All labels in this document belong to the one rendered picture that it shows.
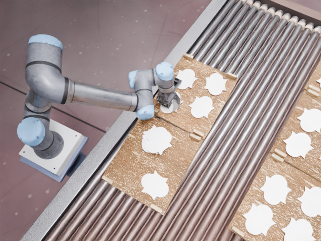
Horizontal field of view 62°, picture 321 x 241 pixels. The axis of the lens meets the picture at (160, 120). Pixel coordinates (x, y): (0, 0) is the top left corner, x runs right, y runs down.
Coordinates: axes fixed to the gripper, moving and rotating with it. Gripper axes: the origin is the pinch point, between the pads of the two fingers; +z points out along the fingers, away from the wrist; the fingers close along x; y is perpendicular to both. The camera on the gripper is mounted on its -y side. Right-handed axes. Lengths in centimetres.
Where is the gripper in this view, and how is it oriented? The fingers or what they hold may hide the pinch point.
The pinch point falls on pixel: (170, 102)
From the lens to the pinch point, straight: 144.2
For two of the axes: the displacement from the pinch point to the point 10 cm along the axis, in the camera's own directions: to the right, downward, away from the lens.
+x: 8.6, 4.5, -2.5
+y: -5.1, 8.1, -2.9
